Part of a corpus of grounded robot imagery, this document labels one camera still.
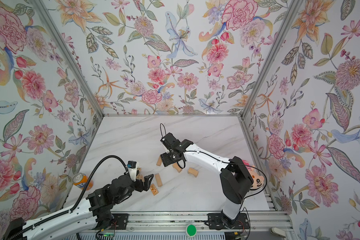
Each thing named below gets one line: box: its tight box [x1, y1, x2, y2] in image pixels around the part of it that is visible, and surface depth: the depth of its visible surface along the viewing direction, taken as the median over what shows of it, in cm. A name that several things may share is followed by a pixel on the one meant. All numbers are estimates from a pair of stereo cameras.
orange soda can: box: [72, 172, 94, 191], surface depth 79 cm
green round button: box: [186, 224, 197, 237], surface depth 65 cm
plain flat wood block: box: [154, 173, 163, 187], surface depth 88 cm
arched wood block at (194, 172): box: [187, 167, 199, 178], surface depth 92 cm
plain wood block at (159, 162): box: [156, 155, 162, 167], surface depth 97 cm
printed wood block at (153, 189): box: [150, 183, 159, 196], surface depth 85 cm
